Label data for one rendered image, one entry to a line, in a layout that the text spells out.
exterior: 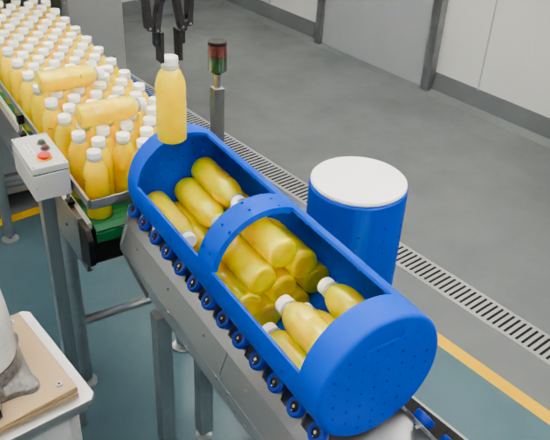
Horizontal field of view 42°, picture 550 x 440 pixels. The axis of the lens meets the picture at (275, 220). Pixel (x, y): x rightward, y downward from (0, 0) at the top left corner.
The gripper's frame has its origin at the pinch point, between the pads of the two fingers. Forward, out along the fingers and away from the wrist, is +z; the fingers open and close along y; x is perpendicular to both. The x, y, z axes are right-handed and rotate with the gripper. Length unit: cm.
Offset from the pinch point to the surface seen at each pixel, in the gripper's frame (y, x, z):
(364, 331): 1, -75, 27
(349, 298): 10, -60, 34
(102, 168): -9, 27, 42
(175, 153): 5.7, 10.4, 33.2
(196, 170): 8.2, 3.3, 35.6
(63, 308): -22, 37, 94
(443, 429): 80, -37, 133
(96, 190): -11, 27, 49
